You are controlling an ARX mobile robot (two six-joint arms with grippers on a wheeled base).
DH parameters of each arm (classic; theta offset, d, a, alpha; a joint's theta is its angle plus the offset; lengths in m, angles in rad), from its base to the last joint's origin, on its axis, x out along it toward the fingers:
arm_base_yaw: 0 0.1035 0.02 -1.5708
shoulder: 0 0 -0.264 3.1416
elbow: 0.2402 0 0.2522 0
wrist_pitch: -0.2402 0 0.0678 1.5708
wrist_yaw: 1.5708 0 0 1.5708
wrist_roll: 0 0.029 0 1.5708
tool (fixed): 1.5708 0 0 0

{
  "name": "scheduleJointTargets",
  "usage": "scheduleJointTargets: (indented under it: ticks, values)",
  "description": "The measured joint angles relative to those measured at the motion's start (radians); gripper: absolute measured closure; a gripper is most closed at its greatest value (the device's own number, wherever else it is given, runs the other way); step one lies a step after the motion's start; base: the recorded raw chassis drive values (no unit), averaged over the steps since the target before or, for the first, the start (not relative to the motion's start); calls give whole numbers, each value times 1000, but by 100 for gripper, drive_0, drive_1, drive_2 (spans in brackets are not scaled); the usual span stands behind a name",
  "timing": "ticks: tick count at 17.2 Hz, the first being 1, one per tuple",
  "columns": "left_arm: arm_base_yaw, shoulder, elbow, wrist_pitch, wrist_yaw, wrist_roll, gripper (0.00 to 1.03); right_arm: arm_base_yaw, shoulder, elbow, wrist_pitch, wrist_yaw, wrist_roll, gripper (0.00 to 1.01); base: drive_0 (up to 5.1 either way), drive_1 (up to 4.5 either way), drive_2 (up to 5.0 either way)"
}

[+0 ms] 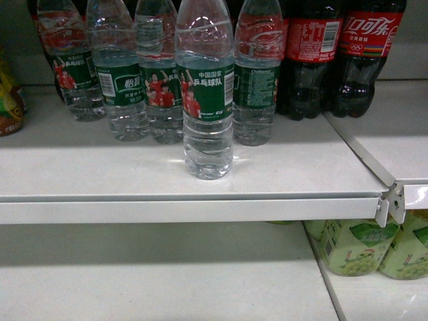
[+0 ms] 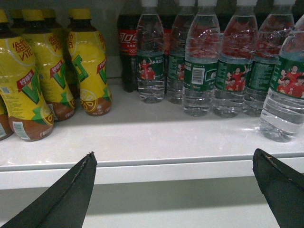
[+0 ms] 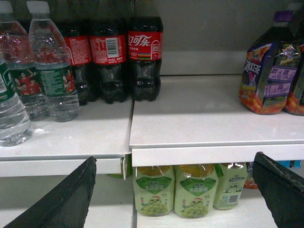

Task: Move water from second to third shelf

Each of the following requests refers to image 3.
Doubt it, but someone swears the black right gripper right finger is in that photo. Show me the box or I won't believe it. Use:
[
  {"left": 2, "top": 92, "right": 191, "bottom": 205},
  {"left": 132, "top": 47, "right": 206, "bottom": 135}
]
[{"left": 253, "top": 152, "right": 304, "bottom": 228}]

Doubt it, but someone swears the green grape drink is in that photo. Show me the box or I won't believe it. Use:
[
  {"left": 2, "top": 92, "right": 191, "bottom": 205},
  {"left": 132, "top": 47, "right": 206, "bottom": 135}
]
[
  {"left": 213, "top": 162, "right": 247, "bottom": 210},
  {"left": 133, "top": 166, "right": 175, "bottom": 217},
  {"left": 174, "top": 164, "right": 218, "bottom": 219}
]

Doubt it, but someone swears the white left shelf board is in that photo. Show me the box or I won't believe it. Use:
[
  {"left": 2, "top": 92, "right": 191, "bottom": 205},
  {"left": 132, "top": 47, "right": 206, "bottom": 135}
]
[{"left": 0, "top": 99, "right": 133, "bottom": 177}]

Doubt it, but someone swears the middle cola bottle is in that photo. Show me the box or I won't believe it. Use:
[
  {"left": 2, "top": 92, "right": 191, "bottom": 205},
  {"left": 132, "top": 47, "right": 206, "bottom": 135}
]
[{"left": 89, "top": 18, "right": 128, "bottom": 104}]

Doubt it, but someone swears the right green grape drink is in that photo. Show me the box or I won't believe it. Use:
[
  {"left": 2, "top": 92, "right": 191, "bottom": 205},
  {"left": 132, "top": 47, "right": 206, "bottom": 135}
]
[{"left": 213, "top": 162, "right": 247, "bottom": 210}]

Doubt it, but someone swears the white right shelf board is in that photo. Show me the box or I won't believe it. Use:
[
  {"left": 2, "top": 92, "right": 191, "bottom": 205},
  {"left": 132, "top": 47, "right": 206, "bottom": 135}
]
[{"left": 129, "top": 75, "right": 304, "bottom": 167}]

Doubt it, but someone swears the left edge water bottle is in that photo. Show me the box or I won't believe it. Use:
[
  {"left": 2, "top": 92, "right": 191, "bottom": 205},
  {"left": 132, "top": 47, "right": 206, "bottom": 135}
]
[{"left": 0, "top": 57, "right": 32, "bottom": 147}]

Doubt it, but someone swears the clear water bottle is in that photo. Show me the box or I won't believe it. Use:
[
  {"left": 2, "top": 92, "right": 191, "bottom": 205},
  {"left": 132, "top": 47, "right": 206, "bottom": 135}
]
[
  {"left": 27, "top": 0, "right": 80, "bottom": 122},
  {"left": 0, "top": 0, "right": 49, "bottom": 121}
]

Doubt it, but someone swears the front clear water bottle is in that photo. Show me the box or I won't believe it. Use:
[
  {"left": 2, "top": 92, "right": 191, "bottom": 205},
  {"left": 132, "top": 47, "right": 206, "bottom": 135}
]
[{"left": 27, "top": 0, "right": 80, "bottom": 122}]

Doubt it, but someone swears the middle green grape drink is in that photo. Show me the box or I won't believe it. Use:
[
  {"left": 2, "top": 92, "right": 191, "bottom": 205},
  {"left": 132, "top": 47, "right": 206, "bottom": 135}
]
[{"left": 174, "top": 164, "right": 218, "bottom": 219}]

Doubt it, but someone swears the left green grape drink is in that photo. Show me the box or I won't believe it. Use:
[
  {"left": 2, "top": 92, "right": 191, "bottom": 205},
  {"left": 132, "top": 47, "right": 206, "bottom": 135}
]
[{"left": 133, "top": 166, "right": 175, "bottom": 217}]

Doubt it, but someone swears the left cola bottle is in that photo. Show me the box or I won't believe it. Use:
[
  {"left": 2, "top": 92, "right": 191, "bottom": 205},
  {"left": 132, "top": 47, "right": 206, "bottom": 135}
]
[{"left": 57, "top": 20, "right": 96, "bottom": 106}]

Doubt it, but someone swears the cola bottle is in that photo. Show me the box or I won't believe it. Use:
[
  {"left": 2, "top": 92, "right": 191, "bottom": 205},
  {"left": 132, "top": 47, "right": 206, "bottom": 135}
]
[
  {"left": 128, "top": 0, "right": 163, "bottom": 101},
  {"left": 89, "top": 18, "right": 128, "bottom": 104},
  {"left": 57, "top": 20, "right": 96, "bottom": 106}
]

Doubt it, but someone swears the white shelf board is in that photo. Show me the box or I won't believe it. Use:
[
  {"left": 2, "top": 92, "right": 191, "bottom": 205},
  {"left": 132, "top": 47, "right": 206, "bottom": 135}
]
[
  {"left": 0, "top": 99, "right": 133, "bottom": 177},
  {"left": 129, "top": 75, "right": 304, "bottom": 167}
]

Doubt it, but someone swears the right cola bottle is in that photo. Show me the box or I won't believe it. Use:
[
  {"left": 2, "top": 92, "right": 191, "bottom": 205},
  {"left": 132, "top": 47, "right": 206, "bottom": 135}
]
[{"left": 128, "top": 0, "right": 163, "bottom": 101}]

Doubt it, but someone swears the rear clear water bottle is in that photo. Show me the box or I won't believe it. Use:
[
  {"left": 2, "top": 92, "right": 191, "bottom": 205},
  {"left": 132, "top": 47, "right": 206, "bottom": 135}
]
[{"left": 0, "top": 0, "right": 49, "bottom": 121}]

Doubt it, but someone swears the purple iced tea bottle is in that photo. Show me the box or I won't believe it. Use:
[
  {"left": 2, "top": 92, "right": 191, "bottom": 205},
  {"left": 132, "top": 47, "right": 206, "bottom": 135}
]
[{"left": 238, "top": 10, "right": 301, "bottom": 114}]

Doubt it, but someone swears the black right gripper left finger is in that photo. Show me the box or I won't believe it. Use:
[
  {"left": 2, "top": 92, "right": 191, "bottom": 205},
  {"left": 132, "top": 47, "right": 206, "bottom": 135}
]
[{"left": 5, "top": 156, "right": 96, "bottom": 228}]

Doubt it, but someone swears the right edge tea bottle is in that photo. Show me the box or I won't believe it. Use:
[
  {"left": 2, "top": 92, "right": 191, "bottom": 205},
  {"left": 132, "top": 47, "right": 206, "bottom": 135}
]
[{"left": 284, "top": 6, "right": 304, "bottom": 116}]

